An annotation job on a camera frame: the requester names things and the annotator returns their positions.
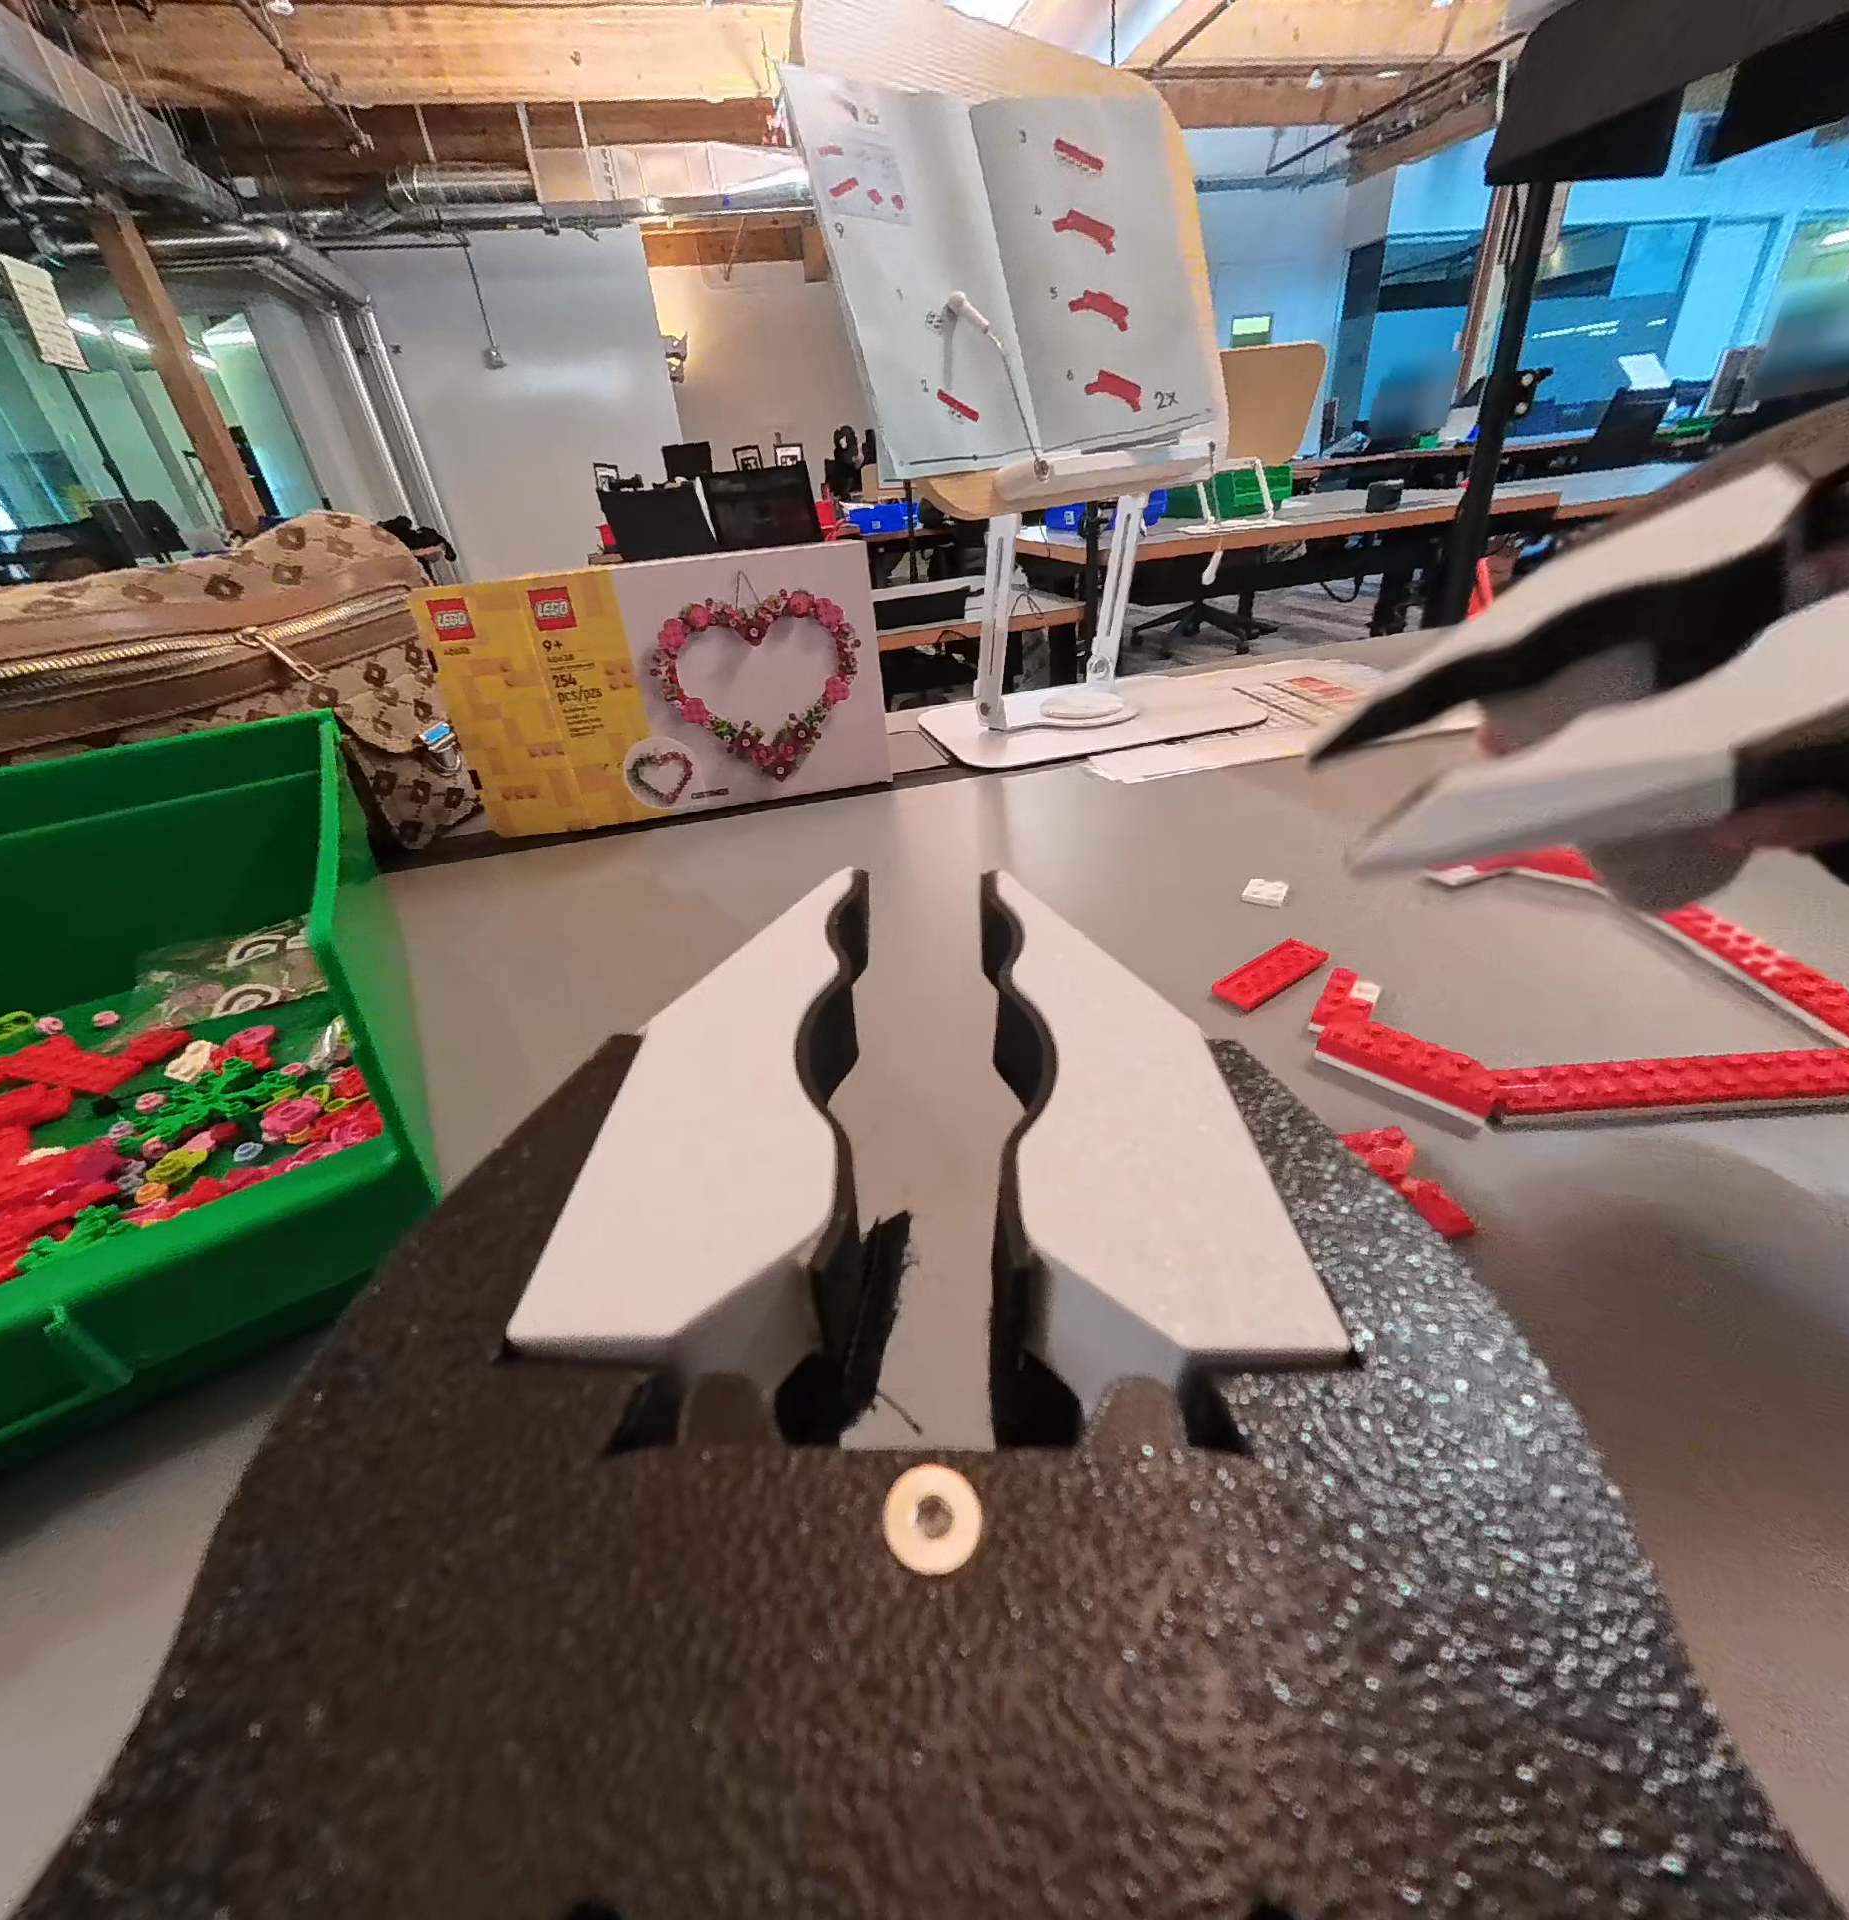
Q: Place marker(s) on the clear plastic bag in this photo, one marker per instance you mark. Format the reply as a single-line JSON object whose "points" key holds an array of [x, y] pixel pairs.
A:
{"points": [[242, 968]]}

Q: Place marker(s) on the black stand with platform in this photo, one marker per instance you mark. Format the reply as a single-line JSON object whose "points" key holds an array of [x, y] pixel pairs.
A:
{"points": [[1501, 391]]}

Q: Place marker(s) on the small white lego plate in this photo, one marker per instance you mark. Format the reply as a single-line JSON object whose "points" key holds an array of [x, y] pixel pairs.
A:
{"points": [[1268, 892]]}

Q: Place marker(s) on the patterned beige handbag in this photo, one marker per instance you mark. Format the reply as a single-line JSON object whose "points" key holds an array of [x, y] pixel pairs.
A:
{"points": [[158, 600]]}

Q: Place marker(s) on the red flat lego plate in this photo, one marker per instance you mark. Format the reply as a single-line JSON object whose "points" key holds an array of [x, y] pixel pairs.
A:
{"points": [[1270, 975]]}

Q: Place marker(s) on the pile of loose lego pieces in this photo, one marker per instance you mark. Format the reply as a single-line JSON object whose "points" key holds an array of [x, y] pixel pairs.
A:
{"points": [[69, 1111]]}

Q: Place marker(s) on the red lego heart frame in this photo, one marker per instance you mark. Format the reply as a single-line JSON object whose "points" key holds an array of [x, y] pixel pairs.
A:
{"points": [[1643, 1082]]}

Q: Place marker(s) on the lego instruction booklet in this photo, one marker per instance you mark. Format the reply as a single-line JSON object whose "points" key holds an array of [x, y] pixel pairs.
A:
{"points": [[926, 254]]}

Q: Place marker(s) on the hanging white sign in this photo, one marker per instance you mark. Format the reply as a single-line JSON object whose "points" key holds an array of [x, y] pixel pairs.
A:
{"points": [[42, 313]]}

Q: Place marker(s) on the small red lego piece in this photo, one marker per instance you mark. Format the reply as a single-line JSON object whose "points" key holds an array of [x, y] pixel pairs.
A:
{"points": [[1411, 1184]]}

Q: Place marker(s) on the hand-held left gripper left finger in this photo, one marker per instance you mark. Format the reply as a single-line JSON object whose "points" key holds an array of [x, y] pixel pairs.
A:
{"points": [[686, 1170]]}

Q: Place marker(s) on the printed paper sheet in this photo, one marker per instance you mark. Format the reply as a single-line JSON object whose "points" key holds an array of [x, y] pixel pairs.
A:
{"points": [[1210, 742]]}

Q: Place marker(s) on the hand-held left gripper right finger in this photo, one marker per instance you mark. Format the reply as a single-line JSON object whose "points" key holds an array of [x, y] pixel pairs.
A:
{"points": [[1165, 1184]]}

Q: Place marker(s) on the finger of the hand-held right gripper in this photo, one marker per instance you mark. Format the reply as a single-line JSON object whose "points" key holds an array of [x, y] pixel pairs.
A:
{"points": [[1613, 750], [1629, 579]]}

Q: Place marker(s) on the long wooden desk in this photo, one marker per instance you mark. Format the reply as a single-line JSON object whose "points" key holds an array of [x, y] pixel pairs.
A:
{"points": [[1360, 518]]}

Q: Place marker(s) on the green plastic bin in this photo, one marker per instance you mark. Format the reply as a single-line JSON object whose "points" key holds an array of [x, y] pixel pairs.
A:
{"points": [[189, 1321]]}

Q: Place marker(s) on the small green storage bin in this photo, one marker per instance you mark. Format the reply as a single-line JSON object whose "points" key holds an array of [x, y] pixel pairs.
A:
{"points": [[1240, 494]]}

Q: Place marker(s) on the lego set box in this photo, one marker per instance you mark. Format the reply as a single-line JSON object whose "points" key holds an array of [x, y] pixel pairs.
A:
{"points": [[566, 705]]}

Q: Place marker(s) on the silver air duct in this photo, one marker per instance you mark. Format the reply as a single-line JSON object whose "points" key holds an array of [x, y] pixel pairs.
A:
{"points": [[596, 192]]}

